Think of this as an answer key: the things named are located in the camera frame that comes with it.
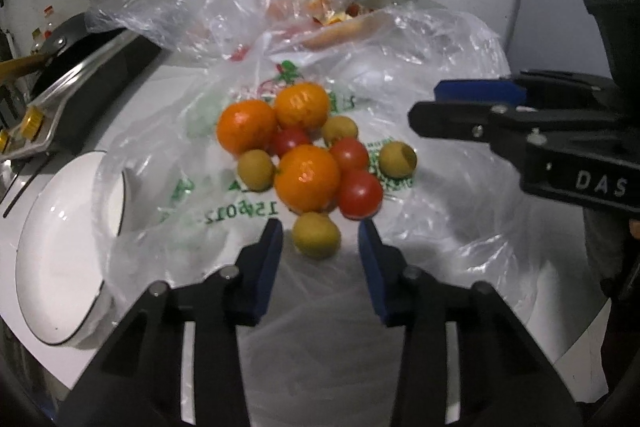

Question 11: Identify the orange mandarin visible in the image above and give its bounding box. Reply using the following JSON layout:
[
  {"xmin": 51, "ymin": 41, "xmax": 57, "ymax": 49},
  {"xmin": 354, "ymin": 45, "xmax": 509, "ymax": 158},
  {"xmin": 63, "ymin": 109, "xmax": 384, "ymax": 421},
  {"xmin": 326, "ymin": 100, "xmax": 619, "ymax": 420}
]
[
  {"xmin": 216, "ymin": 100, "xmax": 277, "ymax": 156},
  {"xmin": 273, "ymin": 145, "xmax": 341, "ymax": 213},
  {"xmin": 273, "ymin": 82, "xmax": 330, "ymax": 131}
]

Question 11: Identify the black wok wooden handle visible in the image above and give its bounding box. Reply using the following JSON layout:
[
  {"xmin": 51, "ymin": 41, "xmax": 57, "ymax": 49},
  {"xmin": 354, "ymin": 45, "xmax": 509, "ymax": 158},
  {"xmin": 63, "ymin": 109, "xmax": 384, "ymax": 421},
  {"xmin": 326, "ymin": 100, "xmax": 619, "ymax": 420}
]
[{"xmin": 0, "ymin": 12, "xmax": 89, "ymax": 83}]

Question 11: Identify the steel induction cooker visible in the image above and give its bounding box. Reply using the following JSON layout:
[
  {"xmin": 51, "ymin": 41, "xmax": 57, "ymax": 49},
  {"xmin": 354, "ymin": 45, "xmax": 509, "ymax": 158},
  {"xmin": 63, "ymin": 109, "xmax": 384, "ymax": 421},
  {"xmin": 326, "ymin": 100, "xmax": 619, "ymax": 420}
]
[{"xmin": 1, "ymin": 28, "xmax": 160, "ymax": 160}]

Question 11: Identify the red tomato front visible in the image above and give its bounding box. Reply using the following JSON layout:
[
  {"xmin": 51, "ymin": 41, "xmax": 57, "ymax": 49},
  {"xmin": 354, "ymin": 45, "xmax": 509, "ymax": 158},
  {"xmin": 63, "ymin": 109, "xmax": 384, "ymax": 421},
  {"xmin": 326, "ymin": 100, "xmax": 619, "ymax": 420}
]
[{"xmin": 337, "ymin": 170, "xmax": 384, "ymax": 220}]

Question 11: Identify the orange mandarin back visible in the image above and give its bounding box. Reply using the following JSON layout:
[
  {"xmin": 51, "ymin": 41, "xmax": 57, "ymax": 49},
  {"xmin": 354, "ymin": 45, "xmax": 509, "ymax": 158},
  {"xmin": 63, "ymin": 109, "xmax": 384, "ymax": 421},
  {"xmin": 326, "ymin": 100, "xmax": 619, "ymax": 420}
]
[{"xmin": 273, "ymin": 82, "xmax": 330, "ymax": 131}]

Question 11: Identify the green longan front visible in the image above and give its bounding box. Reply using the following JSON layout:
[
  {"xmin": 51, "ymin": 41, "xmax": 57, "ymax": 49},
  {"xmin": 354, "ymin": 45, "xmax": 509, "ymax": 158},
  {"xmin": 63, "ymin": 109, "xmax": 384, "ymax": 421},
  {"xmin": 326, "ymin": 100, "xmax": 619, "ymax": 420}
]
[{"xmin": 292, "ymin": 212, "xmax": 342, "ymax": 260}]

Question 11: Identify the green longan back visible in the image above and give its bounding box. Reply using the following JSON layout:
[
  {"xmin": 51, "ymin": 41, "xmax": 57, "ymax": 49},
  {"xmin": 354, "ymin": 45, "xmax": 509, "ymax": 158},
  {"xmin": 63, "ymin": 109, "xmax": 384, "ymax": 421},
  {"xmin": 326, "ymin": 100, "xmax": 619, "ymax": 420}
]
[{"xmin": 321, "ymin": 115, "xmax": 359, "ymax": 147}]

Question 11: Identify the green longan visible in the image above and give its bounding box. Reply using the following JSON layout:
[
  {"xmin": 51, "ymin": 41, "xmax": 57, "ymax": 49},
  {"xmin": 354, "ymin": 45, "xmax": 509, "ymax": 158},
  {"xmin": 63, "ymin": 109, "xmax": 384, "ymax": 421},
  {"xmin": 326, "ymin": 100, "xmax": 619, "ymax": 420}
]
[
  {"xmin": 236, "ymin": 150, "xmax": 274, "ymax": 192},
  {"xmin": 321, "ymin": 115, "xmax": 359, "ymax": 147},
  {"xmin": 378, "ymin": 141, "xmax": 418, "ymax": 179},
  {"xmin": 292, "ymin": 212, "xmax": 342, "ymax": 260}
]

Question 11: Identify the red capped bottle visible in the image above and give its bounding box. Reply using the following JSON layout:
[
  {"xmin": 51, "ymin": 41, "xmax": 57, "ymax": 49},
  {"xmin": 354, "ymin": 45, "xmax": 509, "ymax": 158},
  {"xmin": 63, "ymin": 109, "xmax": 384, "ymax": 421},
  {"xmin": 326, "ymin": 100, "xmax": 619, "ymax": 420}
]
[{"xmin": 42, "ymin": 5, "xmax": 58, "ymax": 39}]

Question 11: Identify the white round plate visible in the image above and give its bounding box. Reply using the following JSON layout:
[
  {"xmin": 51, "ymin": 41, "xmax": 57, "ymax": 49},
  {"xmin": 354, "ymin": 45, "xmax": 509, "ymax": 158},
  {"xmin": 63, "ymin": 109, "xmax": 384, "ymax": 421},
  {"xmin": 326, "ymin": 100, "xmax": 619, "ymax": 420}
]
[{"xmin": 15, "ymin": 150, "xmax": 112, "ymax": 347}]

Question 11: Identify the red tomato back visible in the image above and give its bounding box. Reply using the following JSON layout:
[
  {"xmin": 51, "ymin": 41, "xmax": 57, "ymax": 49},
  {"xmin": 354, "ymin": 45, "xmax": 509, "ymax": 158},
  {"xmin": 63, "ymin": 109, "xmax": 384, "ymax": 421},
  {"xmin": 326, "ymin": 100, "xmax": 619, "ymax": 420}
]
[{"xmin": 270, "ymin": 127, "xmax": 311, "ymax": 158}]

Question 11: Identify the printed plastic bag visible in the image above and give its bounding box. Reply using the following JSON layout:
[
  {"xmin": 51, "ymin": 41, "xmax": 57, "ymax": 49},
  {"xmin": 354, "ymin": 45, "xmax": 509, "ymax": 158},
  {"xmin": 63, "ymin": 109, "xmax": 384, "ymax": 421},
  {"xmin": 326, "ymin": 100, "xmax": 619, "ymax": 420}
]
[{"xmin": 92, "ymin": 5, "xmax": 616, "ymax": 427}]

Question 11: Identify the plate of fruit peels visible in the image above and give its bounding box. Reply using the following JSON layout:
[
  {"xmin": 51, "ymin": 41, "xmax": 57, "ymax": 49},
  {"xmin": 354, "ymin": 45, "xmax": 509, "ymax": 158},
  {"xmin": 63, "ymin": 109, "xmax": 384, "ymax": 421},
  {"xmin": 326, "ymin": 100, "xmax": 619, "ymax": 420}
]
[{"xmin": 271, "ymin": 0, "xmax": 394, "ymax": 51}]

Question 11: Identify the red tomato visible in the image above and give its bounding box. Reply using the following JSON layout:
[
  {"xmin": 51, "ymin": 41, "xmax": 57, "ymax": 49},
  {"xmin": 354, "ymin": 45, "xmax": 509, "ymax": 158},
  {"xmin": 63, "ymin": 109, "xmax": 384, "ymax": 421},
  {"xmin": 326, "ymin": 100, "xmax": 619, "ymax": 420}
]
[
  {"xmin": 270, "ymin": 127, "xmax": 311, "ymax": 158},
  {"xmin": 329, "ymin": 136, "xmax": 369, "ymax": 171},
  {"xmin": 337, "ymin": 170, "xmax": 384, "ymax": 220}
]

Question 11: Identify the orange mandarin front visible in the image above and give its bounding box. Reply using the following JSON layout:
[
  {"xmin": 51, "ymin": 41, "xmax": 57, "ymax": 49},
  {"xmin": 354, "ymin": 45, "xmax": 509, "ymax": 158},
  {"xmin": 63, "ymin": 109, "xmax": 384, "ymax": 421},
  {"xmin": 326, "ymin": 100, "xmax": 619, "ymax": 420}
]
[{"xmin": 273, "ymin": 145, "xmax": 341, "ymax": 213}]

